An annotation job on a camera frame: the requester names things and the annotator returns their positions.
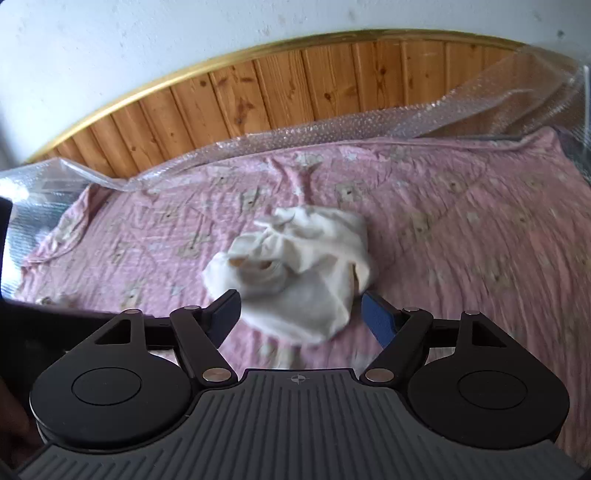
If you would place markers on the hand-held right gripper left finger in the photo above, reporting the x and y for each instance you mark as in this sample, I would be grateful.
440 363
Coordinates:
227 315

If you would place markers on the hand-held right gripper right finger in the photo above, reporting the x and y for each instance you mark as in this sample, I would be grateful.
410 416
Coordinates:
377 318

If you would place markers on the white garment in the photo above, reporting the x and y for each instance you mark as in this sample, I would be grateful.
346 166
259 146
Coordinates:
300 277

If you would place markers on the pink printed bed sheet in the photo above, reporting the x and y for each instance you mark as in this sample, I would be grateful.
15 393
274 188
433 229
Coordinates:
461 240

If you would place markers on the clear bubble wrap sheet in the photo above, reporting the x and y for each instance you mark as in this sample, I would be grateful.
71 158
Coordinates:
323 134

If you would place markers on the wooden headboard with gold trim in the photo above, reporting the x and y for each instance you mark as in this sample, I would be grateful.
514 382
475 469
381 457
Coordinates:
258 92

